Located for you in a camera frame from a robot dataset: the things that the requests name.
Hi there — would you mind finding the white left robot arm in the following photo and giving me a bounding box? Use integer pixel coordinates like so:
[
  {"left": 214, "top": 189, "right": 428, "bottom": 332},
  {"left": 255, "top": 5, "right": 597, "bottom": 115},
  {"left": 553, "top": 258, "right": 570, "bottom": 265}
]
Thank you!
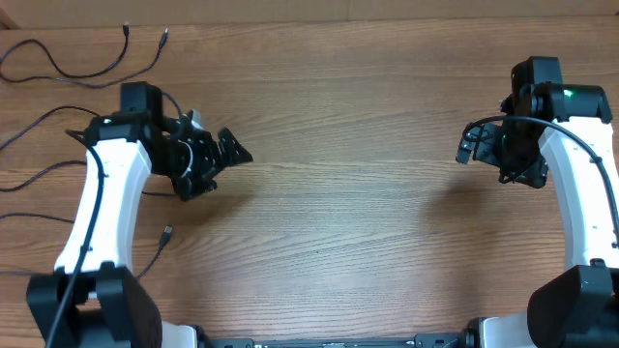
[{"left": 26, "top": 82, "right": 252, "bottom": 347}]

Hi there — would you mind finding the black usb cable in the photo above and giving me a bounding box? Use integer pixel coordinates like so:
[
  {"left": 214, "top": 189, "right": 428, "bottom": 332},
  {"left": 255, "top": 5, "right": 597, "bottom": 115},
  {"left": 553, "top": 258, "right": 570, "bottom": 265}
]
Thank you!
[
  {"left": 0, "top": 104, "right": 180, "bottom": 198},
  {"left": 0, "top": 21, "right": 169, "bottom": 91},
  {"left": 0, "top": 212, "right": 174, "bottom": 281}
]

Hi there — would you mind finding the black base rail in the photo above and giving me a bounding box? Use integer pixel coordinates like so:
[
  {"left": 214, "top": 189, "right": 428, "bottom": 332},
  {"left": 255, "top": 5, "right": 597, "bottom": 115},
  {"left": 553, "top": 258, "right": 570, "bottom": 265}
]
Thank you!
[{"left": 192, "top": 316, "right": 533, "bottom": 348}]

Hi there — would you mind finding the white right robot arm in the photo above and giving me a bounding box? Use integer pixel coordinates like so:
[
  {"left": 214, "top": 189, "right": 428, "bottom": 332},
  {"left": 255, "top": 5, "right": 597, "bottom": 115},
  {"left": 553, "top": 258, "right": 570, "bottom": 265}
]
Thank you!
[{"left": 456, "top": 56, "right": 618, "bottom": 347}]

